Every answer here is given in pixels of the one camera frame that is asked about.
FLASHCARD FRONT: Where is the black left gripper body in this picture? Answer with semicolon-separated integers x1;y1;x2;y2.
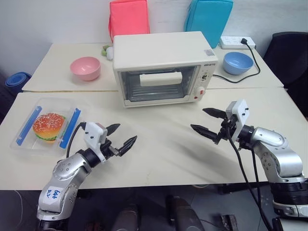
101;137;121;159

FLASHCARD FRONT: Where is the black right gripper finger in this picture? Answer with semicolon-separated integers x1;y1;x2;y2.
202;107;227;119
190;124;218;143

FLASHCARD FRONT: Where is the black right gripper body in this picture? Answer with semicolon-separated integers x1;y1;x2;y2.
214;115;238;145

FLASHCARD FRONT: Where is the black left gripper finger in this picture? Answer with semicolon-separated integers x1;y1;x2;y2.
106;123;121;139
117;135;138;157

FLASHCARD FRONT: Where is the cream toaster oven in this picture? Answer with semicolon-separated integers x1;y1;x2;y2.
112;31;219;109

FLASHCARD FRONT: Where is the clear container with blue clips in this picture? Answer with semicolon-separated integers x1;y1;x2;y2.
9;97;84;158

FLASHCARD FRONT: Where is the blue container clip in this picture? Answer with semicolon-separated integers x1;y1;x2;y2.
15;105;41;146
58;108;81;149

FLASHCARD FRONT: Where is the blue bowl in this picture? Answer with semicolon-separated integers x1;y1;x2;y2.
222;51;254;75

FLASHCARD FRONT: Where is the toy hamburger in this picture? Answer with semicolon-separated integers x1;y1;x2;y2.
32;113;66;144

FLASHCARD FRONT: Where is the pink bowl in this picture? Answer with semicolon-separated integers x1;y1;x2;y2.
70;56;101;81

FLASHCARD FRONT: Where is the white power strip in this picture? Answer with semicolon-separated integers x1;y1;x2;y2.
218;36;257;50

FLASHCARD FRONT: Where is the dark rounded shape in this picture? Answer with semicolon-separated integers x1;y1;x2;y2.
166;194;205;231
112;204;138;231

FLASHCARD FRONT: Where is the small green and white toy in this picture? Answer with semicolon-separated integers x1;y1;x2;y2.
101;45;115;61

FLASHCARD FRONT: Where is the black office chair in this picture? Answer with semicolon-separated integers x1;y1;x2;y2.
263;31;308;121

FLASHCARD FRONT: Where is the cyan fabric bag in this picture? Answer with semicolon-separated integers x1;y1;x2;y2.
184;0;234;49

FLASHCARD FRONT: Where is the blue rolled mat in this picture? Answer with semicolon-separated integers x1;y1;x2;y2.
5;72;32;94

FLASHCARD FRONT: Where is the pink fabric bag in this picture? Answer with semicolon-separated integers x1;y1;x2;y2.
108;0;151;43

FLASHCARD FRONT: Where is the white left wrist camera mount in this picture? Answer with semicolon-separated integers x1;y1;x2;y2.
83;122;108;165

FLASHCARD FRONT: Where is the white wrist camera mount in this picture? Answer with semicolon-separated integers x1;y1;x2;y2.
83;122;108;165
225;98;249;142

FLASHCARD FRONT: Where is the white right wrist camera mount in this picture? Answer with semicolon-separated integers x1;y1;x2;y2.
225;98;249;142

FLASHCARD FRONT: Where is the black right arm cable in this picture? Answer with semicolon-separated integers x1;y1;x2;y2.
250;144;261;183
226;120;271;231

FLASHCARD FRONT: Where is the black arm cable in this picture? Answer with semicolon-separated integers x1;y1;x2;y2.
66;122;87;158
250;144;261;183
226;120;271;231

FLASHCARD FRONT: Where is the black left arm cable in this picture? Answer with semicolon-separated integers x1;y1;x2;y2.
66;122;87;158

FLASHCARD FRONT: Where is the glass oven door white handle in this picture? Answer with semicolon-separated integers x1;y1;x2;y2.
119;66;198;103

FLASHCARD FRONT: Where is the black power cord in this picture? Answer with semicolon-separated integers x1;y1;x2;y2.
211;38;261;84

